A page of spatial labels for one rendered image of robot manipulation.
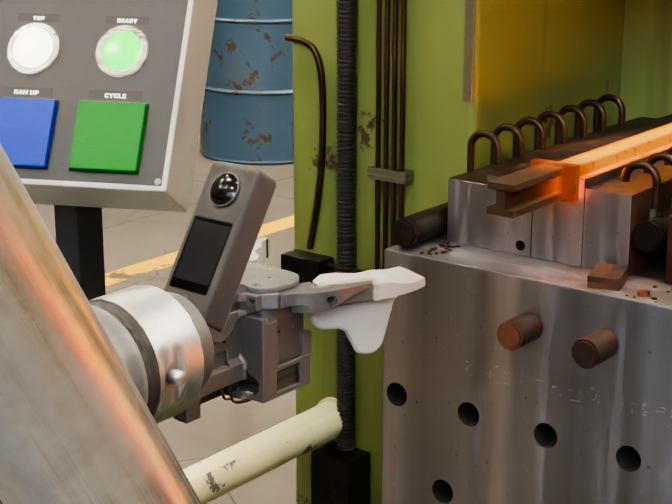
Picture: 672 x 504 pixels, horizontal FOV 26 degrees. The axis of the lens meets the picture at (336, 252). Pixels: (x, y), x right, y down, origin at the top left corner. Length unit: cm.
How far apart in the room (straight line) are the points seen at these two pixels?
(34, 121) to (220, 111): 452
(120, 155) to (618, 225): 51
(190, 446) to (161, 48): 185
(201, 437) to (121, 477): 262
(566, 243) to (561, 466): 21
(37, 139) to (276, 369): 60
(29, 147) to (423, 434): 50
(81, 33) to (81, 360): 93
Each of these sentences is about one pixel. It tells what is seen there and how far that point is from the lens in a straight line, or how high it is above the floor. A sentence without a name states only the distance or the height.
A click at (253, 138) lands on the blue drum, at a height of 11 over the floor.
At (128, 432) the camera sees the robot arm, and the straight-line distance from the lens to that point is 71.
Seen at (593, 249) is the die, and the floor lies 93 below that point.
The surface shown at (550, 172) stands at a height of 101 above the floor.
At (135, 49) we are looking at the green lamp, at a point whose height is 109.
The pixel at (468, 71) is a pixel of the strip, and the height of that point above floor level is 106.
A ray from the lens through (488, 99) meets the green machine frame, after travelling 161.
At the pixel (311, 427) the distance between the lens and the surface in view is 173.
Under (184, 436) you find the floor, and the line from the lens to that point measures 334.
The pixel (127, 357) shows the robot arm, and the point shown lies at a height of 100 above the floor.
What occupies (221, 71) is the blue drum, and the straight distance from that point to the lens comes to 603.
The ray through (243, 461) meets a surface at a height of 63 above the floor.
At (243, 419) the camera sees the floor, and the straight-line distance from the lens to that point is 342.
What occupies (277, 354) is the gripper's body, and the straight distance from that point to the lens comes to 102.
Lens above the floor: 131
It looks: 16 degrees down
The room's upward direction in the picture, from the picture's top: straight up
